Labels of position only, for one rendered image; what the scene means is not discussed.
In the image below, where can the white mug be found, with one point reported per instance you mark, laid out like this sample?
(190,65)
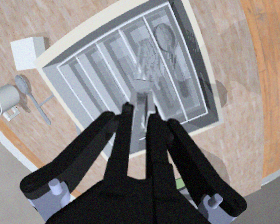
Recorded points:
(9,98)

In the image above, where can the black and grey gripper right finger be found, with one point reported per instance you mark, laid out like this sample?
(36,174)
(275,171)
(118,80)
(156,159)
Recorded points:
(222,203)

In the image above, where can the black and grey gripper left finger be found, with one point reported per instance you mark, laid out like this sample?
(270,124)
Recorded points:
(48,189)

